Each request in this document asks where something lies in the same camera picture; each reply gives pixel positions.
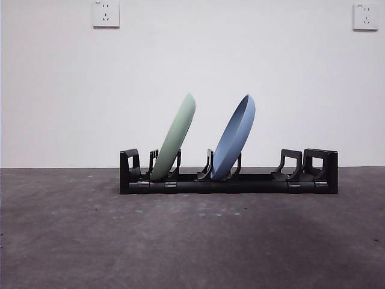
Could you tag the green round plate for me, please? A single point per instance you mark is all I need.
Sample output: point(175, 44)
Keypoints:
point(174, 135)

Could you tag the blue round plate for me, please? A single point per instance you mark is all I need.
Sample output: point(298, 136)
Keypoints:
point(231, 144)

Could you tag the black plate rack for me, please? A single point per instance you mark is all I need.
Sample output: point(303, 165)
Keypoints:
point(255, 186)

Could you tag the white wall power socket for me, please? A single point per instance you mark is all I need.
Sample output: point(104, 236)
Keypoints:
point(106, 15)
point(365, 18)

